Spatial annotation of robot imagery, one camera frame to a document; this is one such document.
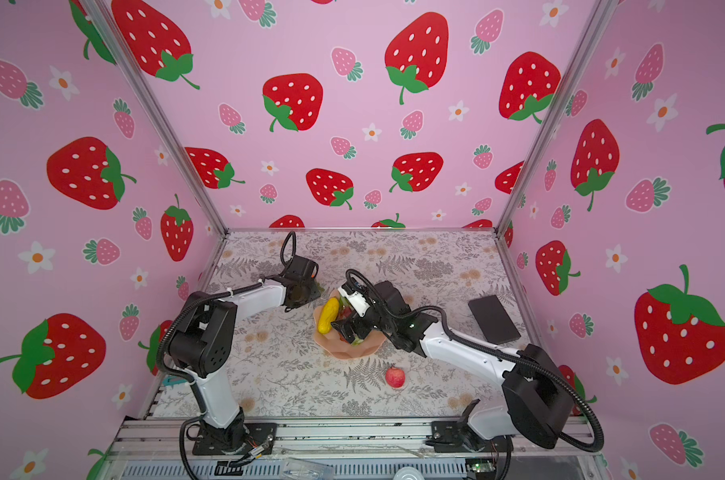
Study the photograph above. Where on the aluminium rail frame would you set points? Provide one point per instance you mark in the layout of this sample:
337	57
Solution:
341	448

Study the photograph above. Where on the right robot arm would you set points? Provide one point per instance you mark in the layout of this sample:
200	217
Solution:
538	399

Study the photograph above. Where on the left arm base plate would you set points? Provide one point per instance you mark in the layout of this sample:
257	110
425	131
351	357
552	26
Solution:
240	440

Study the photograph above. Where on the yellow fruit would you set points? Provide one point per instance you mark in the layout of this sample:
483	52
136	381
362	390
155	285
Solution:
328	316

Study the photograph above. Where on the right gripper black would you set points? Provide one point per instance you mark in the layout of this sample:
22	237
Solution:
344	327

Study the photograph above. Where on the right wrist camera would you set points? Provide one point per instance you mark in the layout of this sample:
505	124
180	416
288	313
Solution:
355	300

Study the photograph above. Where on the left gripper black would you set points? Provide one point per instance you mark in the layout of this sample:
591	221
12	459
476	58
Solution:
315	290

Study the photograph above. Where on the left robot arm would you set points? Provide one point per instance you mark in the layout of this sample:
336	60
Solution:
198	343

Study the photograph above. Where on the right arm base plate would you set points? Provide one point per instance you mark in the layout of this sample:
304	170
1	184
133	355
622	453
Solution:
452	437

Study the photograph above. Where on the black flat pad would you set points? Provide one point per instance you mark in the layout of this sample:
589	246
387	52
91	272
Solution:
494	320

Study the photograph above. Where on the pink scalloped fruit bowl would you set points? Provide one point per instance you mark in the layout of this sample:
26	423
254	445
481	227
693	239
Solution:
333	345

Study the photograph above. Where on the red apple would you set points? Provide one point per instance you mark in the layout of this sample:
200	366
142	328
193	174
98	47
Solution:
395	377

